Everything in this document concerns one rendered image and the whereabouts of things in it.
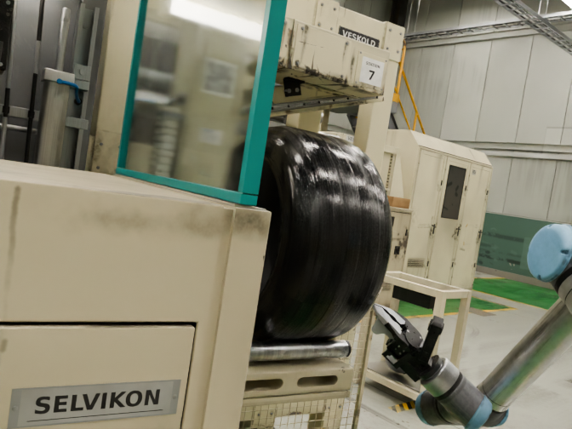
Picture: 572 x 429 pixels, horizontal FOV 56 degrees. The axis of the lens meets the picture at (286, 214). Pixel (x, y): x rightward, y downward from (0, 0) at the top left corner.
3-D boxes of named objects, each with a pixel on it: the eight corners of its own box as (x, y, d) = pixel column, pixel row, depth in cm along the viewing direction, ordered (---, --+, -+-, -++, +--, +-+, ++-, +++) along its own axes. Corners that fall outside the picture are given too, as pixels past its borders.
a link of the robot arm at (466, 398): (460, 435, 133) (486, 434, 124) (424, 399, 134) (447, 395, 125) (477, 406, 138) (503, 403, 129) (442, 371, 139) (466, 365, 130)
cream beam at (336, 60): (215, 48, 145) (224, -8, 144) (184, 59, 166) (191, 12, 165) (386, 96, 176) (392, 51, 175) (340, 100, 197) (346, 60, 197)
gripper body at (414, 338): (379, 352, 132) (414, 388, 131) (403, 334, 127) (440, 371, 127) (386, 336, 138) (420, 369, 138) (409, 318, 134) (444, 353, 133)
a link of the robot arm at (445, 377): (457, 385, 125) (461, 362, 134) (442, 369, 126) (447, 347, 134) (429, 403, 130) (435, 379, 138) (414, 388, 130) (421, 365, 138)
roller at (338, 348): (225, 338, 123) (219, 353, 125) (231, 351, 120) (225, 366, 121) (345, 335, 141) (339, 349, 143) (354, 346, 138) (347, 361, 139)
